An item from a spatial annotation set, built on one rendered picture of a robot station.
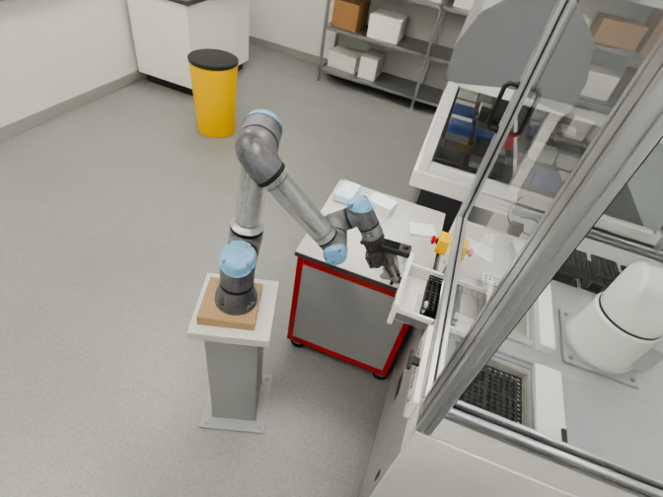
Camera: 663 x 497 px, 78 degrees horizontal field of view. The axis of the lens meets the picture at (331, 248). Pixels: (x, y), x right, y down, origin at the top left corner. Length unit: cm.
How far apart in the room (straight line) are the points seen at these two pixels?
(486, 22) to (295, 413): 192
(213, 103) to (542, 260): 339
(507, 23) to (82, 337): 245
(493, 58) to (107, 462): 234
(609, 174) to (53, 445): 220
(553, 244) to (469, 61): 137
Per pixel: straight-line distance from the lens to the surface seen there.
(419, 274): 166
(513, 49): 195
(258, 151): 112
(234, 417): 213
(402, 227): 201
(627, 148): 62
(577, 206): 65
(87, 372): 242
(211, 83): 375
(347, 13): 520
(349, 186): 210
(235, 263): 134
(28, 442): 234
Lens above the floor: 199
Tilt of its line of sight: 43 degrees down
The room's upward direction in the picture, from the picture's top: 12 degrees clockwise
